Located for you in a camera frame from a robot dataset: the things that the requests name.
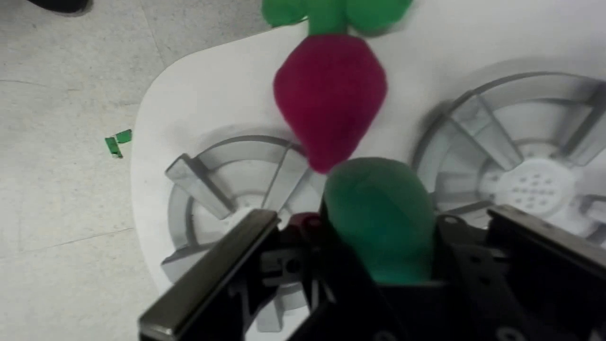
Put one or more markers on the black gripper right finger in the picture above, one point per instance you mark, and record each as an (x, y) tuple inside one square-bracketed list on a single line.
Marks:
[(541, 271)]

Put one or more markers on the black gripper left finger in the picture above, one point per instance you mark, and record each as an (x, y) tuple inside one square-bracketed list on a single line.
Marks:
[(208, 276)]

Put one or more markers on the green round plush toy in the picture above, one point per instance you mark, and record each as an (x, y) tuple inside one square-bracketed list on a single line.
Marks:
[(379, 220)]

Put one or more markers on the gray toy stove burner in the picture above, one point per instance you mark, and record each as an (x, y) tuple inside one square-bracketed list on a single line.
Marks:
[(201, 182), (492, 125)]

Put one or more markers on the white toy kitchen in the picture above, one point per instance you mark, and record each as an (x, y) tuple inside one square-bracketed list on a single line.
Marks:
[(220, 95)]

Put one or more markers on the magenta plush radish toy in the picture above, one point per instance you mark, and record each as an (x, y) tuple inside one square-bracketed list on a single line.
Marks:
[(329, 95)]

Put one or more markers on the green floor tape marker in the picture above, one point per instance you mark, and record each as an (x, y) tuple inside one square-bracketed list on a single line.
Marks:
[(115, 142)]

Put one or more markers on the black table foot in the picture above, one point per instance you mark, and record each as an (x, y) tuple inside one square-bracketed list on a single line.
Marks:
[(59, 4)]

